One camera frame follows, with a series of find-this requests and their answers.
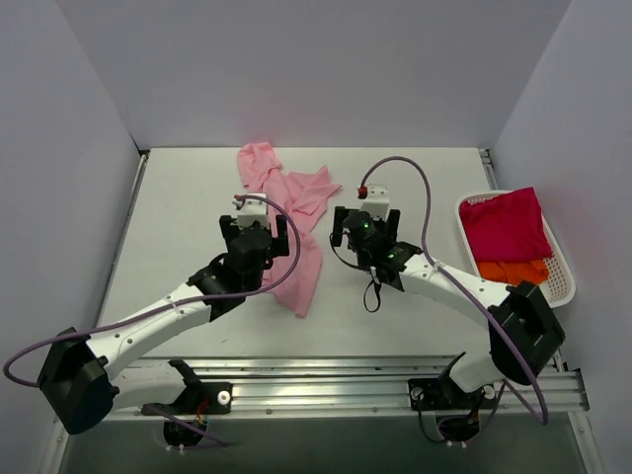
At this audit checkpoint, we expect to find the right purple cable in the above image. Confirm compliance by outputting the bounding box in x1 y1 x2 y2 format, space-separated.
359 155 550 426

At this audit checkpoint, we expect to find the orange t shirt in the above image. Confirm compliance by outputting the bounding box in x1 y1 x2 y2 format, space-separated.
477 260 549 285

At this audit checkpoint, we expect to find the purple cable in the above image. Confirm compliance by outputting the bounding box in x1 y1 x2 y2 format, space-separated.
359 155 550 426
2 194 301 387

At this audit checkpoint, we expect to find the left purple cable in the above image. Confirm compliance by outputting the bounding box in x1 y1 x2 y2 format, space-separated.
2 194 301 387

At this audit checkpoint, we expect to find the pink t shirt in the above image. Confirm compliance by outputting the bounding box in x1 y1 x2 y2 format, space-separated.
237 142 341 318

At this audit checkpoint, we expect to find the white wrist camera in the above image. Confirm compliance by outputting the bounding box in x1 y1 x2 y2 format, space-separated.
357 185 390 221
233 194 270 229

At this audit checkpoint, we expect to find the white plastic basket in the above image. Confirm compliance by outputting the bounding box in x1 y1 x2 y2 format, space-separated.
455 191 576 308

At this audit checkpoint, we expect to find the black looped cable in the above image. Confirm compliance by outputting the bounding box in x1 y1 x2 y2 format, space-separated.
329 241 382 313

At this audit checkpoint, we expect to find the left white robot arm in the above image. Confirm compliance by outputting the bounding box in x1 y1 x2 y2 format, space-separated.
37 213 300 435

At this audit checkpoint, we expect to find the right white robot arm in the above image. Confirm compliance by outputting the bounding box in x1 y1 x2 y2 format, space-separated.
330 206 565 411

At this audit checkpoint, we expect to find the magenta t shirt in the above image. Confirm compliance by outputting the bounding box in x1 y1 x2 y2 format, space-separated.
458 188 552 263

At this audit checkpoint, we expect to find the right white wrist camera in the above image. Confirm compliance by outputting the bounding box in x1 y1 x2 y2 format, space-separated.
357 185 390 221

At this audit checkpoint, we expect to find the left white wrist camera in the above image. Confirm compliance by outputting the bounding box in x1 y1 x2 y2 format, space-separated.
233 194 270 229

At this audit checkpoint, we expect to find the aluminium mounting rail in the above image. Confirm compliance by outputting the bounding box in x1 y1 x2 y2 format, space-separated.
114 355 590 419

